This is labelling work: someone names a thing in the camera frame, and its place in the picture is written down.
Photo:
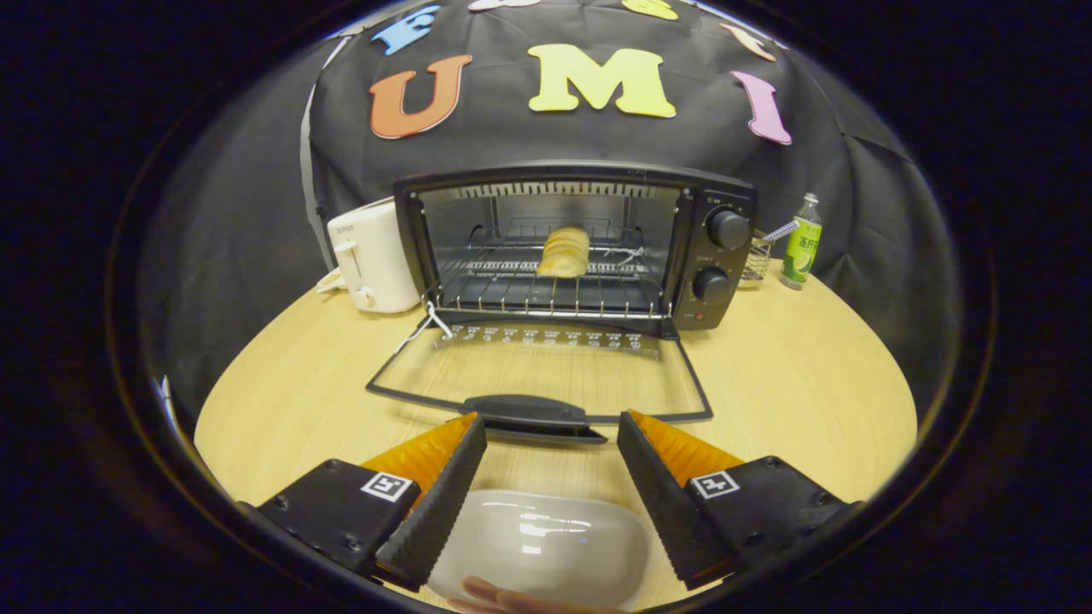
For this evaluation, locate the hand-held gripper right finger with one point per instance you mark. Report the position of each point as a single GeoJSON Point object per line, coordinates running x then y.
{"type": "Point", "coordinates": [661, 499]}

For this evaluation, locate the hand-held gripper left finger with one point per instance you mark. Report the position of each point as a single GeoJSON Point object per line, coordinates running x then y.
{"type": "Point", "coordinates": [444, 499]}

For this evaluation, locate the white square plate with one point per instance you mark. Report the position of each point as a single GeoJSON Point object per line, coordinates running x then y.
{"type": "Point", "coordinates": [546, 546]}

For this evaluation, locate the black toaster oven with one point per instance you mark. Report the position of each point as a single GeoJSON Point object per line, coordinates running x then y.
{"type": "Point", "coordinates": [737, 263]}

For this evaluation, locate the golden bread roll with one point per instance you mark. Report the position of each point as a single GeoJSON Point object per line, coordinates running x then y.
{"type": "Point", "coordinates": [563, 251]}

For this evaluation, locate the white pop-up toaster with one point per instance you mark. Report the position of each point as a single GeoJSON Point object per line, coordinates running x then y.
{"type": "Point", "coordinates": [384, 256]}

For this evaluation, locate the green label bottle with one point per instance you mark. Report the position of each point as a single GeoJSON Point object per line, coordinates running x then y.
{"type": "Point", "coordinates": [800, 251]}

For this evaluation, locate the black backdrop cloth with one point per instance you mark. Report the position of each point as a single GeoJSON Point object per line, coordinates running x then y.
{"type": "Point", "coordinates": [503, 136]}

